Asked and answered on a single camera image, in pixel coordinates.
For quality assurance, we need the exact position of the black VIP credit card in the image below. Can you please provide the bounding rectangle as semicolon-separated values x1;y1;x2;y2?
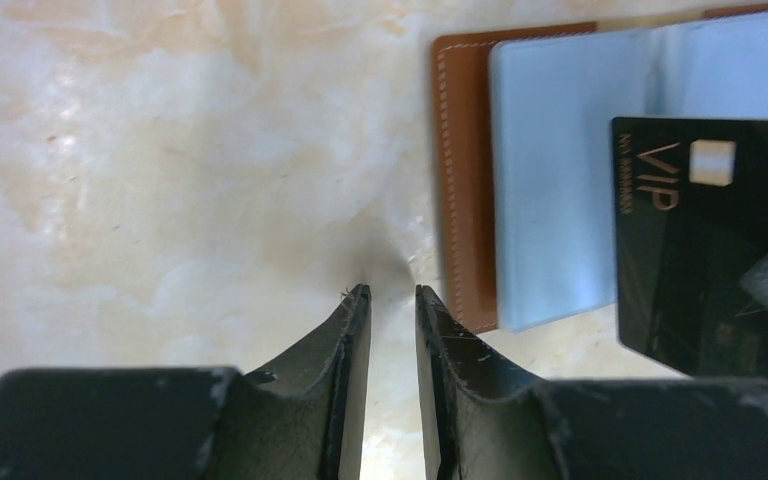
611;117;768;379

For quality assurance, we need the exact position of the brown leather card holder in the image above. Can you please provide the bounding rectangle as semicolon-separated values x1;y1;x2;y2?
430;4;768;332

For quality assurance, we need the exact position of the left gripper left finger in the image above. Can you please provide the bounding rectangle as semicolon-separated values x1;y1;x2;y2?
0;284;372;479

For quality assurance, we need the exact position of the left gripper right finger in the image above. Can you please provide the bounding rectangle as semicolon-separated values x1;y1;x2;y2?
415;285;768;479

